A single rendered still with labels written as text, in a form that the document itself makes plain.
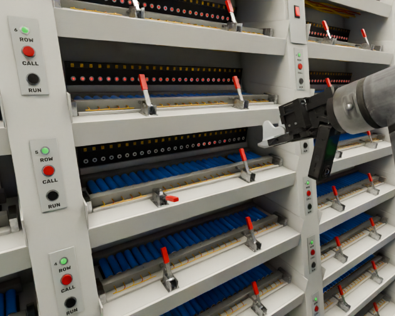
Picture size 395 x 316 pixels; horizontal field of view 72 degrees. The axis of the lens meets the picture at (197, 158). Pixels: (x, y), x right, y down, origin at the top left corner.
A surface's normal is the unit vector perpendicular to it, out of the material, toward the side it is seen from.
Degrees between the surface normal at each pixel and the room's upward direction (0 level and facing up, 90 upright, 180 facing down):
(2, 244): 18
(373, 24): 90
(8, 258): 108
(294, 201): 90
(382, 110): 120
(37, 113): 90
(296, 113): 90
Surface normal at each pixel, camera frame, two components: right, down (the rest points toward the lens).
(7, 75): 0.55, 0.03
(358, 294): 0.07, -0.93
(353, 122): -0.54, 0.69
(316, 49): 0.55, 0.33
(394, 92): -0.87, 0.06
